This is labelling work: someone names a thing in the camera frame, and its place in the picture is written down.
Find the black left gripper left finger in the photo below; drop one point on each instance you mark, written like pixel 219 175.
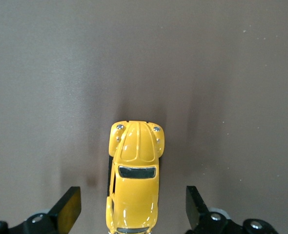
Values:
pixel 66 209

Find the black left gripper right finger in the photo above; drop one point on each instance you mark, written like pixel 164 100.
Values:
pixel 195 207

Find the yellow toy beetle car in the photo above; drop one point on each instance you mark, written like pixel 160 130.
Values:
pixel 134 175

